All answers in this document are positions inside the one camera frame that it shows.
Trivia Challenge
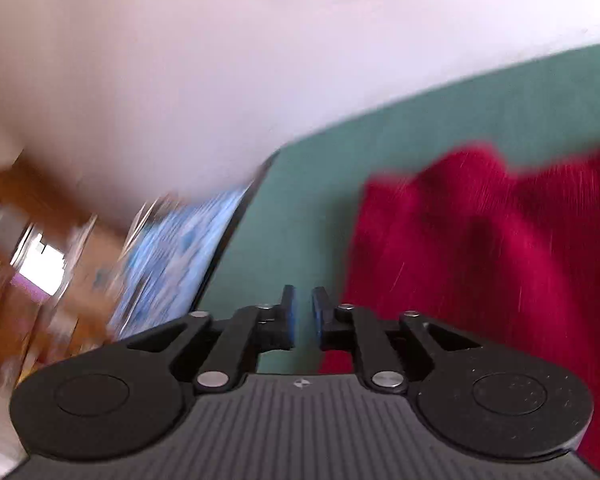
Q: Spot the green table cloth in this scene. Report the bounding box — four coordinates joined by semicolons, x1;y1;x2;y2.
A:
196;44;600;374

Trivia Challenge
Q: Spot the dark red knit sweater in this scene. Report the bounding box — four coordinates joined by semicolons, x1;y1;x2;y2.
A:
312;148;600;479

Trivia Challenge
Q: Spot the blue white patterned storage bag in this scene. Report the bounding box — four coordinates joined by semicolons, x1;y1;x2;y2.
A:
108;188;247;339

